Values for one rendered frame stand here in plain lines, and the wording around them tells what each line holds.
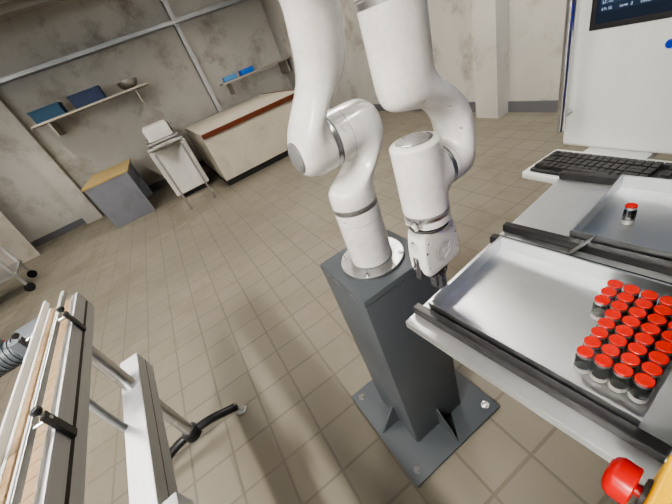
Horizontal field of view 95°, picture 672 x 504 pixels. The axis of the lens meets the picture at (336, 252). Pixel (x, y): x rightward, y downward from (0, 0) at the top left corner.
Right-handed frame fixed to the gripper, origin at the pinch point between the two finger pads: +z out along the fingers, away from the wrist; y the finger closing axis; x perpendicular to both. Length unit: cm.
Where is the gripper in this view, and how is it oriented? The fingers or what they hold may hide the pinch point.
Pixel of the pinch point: (438, 278)
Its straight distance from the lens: 71.6
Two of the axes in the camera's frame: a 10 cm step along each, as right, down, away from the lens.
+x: -5.7, -3.1, 7.6
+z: 3.1, 7.7, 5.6
